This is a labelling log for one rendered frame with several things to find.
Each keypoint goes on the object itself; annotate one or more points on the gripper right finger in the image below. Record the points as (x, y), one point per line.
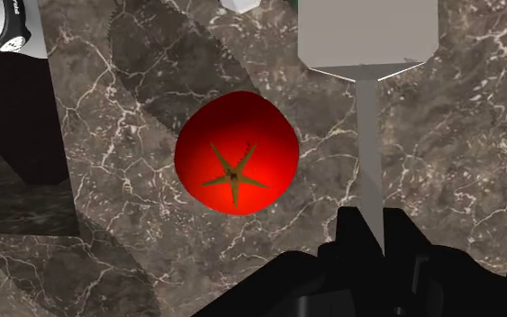
(406, 246)

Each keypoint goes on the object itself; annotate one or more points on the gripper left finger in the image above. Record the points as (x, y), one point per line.
(349, 246)

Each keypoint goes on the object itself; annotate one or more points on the grey spatula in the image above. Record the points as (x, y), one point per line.
(367, 39)

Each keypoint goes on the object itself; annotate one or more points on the red tomato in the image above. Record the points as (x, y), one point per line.
(253, 127)

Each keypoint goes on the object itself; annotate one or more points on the white faceted object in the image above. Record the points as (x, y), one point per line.
(240, 4)

